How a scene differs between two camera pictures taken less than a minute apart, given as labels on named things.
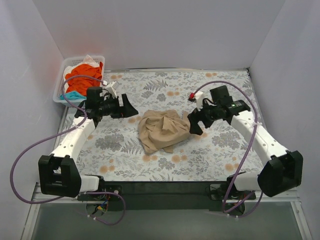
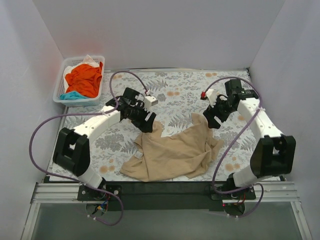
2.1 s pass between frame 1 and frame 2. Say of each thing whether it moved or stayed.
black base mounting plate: stayed
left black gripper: moved
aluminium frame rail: stayed
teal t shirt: stayed
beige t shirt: moved
